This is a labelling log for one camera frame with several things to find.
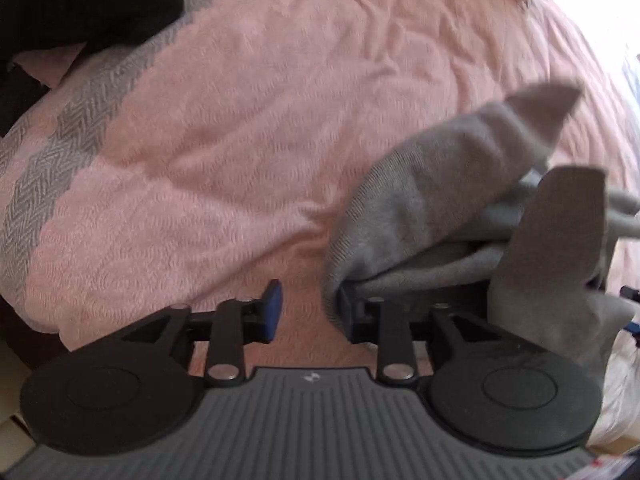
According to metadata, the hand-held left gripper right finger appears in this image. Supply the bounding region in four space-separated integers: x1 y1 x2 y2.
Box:
342 286 507 389

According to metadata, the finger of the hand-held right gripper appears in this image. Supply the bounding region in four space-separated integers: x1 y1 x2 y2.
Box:
619 284 640 348

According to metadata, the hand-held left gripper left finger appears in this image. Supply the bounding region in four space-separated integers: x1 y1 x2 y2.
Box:
118 280 284 389

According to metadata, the grey garment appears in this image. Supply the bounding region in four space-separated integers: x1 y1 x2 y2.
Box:
322 80 640 382

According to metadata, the pile of dark clothes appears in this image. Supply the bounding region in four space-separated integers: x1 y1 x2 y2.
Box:
0 0 187 137

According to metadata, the white plastic bag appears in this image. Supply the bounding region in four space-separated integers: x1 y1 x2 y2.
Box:
586 327 640 450

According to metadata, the pink bedspread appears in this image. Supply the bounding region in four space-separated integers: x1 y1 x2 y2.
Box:
0 0 640 361

